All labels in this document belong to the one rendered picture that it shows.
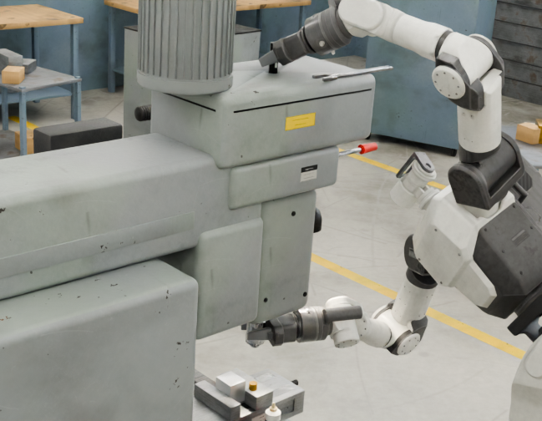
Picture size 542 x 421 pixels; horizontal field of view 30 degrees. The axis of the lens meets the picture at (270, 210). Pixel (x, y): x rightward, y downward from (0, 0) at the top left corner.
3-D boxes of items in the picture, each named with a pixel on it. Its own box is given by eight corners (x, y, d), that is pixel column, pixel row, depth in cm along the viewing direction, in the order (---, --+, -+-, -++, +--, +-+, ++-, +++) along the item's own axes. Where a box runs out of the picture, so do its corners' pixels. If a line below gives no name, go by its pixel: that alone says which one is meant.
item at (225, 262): (194, 285, 247) (198, 185, 238) (260, 322, 231) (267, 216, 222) (130, 304, 235) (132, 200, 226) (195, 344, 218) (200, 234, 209)
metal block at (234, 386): (230, 390, 266) (230, 371, 264) (245, 400, 262) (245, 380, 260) (215, 397, 263) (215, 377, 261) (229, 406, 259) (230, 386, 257)
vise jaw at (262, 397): (235, 380, 273) (236, 367, 272) (272, 403, 263) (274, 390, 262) (219, 387, 269) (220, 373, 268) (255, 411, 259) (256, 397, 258)
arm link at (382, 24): (351, 27, 219) (402, 48, 212) (331, 17, 212) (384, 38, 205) (363, 0, 218) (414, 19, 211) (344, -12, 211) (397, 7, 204)
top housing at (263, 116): (297, 114, 255) (301, 51, 249) (374, 139, 237) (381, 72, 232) (145, 141, 224) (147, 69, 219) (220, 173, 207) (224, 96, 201)
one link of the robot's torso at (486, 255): (562, 281, 255) (464, 181, 265) (615, 221, 225) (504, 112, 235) (481, 348, 244) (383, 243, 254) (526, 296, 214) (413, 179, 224)
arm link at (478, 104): (479, 80, 194) (481, 164, 209) (514, 44, 200) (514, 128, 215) (429, 63, 200) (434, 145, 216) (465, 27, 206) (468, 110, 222)
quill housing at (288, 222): (256, 281, 259) (264, 163, 248) (312, 310, 245) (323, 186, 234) (199, 299, 247) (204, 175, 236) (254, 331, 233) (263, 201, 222)
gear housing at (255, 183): (269, 159, 252) (271, 120, 248) (339, 185, 235) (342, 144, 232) (161, 181, 230) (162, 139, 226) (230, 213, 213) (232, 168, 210)
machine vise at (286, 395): (266, 389, 283) (269, 354, 280) (303, 412, 273) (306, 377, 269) (167, 430, 261) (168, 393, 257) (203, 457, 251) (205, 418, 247)
